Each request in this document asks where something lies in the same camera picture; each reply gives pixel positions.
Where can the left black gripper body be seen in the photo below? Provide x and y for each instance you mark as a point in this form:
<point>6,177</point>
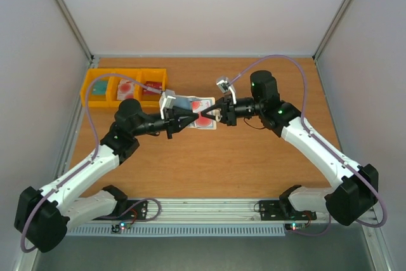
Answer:
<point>170,122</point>

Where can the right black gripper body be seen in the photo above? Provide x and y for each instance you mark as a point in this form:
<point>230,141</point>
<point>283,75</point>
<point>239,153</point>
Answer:
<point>228,111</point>

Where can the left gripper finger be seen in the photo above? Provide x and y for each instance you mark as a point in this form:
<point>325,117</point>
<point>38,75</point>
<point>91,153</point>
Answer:
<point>180,112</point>
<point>188,121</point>

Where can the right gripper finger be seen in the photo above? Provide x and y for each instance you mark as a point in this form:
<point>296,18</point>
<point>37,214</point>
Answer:
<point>217,107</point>
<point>214,117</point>

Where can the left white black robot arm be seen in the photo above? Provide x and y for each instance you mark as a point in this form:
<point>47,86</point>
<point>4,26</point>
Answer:
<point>44,216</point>

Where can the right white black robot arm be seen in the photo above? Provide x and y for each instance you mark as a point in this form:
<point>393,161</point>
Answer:
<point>352,188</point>

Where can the red card in bin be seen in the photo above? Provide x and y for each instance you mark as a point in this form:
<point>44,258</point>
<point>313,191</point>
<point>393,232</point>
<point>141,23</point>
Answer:
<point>152,88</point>

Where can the white red-dot card in bin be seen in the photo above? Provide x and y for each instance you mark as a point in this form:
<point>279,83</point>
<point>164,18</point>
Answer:
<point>125,89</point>

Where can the teal card in bin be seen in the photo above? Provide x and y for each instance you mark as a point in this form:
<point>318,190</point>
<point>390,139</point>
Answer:
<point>99,88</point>

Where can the yellow three-compartment bin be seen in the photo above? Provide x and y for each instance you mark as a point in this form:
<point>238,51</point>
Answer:
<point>107,88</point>

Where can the left small circuit board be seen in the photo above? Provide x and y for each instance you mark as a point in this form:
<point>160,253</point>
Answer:
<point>118,228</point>

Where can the small circuit board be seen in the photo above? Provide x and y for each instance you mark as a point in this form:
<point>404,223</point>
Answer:
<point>118,228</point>
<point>295,226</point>

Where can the right small circuit board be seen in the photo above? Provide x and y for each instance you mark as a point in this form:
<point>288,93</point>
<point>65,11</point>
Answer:
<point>295,226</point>

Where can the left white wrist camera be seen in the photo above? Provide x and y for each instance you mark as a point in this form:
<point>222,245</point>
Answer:
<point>166,101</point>

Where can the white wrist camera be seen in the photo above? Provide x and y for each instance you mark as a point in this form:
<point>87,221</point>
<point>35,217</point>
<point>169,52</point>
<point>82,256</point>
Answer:
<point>166,101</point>
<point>224,84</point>

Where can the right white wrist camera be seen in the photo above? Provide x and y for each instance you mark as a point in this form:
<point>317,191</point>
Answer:
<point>224,84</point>

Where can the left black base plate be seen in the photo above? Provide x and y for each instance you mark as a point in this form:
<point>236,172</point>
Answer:
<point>135,209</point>

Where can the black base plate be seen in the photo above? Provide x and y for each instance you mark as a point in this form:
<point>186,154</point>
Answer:
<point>135,209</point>
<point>269,210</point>

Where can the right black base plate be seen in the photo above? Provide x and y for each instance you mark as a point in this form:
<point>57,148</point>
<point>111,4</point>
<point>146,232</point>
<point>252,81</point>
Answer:
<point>269,210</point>

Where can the grey slotted cable duct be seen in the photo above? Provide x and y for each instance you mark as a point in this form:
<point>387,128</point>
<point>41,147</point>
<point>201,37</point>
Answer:
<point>182,230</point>

